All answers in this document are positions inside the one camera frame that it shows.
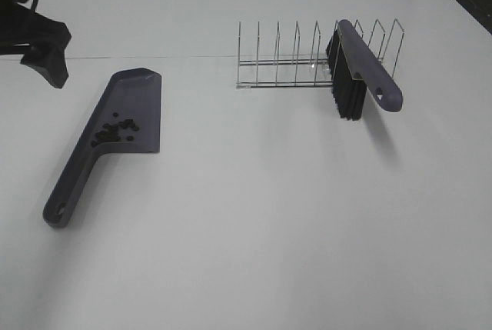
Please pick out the grey hand brush black bristles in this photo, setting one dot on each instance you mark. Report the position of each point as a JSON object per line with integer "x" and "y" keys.
{"x": 355, "y": 71}

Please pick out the pile of dark coffee beans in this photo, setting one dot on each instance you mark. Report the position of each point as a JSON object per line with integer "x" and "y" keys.
{"x": 119, "y": 131}

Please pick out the grey plastic dustpan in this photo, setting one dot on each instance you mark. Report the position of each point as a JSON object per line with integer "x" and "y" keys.
{"x": 133, "y": 93}

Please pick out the chrome wire dish rack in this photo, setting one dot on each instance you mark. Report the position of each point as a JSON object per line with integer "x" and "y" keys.
{"x": 314, "y": 68}

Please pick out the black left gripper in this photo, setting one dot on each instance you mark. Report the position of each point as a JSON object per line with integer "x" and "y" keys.
{"x": 39, "y": 40}

